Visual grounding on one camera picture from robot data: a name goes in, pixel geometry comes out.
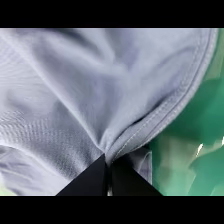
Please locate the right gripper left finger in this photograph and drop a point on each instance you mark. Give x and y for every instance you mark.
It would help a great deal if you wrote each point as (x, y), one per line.
(91, 181)

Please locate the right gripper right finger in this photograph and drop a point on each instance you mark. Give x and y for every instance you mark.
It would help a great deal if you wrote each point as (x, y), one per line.
(130, 183)

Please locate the purple shirt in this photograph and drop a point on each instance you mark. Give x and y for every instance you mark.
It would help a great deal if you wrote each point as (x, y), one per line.
(100, 86)

